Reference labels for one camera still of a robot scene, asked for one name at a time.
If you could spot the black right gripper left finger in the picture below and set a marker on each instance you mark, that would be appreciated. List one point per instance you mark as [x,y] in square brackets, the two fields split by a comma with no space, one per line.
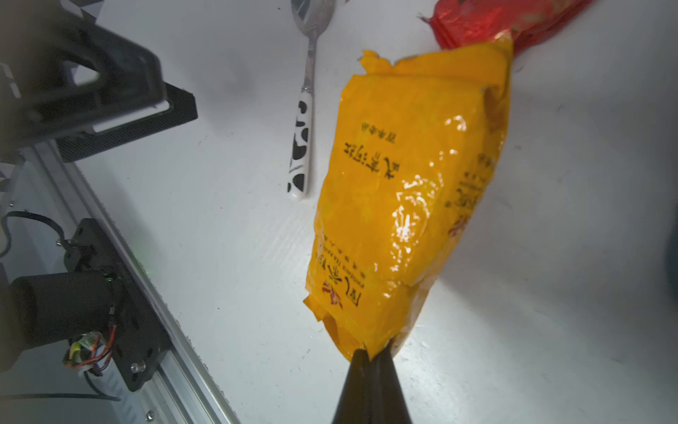
[354,403]

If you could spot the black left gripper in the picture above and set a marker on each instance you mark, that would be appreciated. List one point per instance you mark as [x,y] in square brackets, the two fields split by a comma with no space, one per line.
[60,74]

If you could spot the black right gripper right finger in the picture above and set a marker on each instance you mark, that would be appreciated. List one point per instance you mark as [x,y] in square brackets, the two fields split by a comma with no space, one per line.
[388,405]

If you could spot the cow pattern handled spoon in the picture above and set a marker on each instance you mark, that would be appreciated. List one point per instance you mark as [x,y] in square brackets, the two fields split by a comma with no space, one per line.
[312,19]

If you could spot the yellow tea bag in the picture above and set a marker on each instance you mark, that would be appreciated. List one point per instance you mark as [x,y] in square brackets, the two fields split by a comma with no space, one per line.
[416,146]

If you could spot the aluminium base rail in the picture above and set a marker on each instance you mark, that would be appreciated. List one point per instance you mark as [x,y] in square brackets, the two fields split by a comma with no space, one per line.
[102,288]

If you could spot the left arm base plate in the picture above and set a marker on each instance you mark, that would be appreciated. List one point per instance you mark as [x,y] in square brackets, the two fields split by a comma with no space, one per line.
[141,340]

